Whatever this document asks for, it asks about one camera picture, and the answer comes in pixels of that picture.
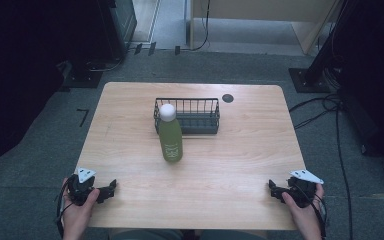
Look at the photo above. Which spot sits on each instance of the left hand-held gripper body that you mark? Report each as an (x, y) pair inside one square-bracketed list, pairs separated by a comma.
[(80, 190)]

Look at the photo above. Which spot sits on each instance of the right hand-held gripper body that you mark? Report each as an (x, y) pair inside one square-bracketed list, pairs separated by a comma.
[(301, 193)]

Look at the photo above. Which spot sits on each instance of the green bottle with white cap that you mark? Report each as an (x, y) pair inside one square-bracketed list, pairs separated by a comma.
[(170, 140)]

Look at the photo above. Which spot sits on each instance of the person's right hand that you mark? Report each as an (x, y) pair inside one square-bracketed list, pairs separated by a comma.
[(305, 216)]

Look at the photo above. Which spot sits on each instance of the person's left hand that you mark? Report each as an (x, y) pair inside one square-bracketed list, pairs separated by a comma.
[(76, 216)]

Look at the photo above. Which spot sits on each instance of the black round table grommet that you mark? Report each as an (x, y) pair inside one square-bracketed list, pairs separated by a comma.
[(227, 98)]

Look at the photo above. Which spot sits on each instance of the dark stand base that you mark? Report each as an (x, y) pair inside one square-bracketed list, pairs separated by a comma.
[(83, 78)]

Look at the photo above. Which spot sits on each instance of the black metal stand with base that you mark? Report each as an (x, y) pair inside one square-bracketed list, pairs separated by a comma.
[(313, 75)]

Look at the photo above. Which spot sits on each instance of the dark curtain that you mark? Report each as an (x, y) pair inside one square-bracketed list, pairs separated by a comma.
[(380, 83), (20, 83)]

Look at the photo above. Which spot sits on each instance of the black cabinet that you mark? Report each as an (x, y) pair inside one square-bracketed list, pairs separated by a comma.
[(120, 26)]

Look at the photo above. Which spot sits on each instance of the light wooden furniture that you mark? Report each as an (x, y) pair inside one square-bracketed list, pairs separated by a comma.
[(263, 8)]

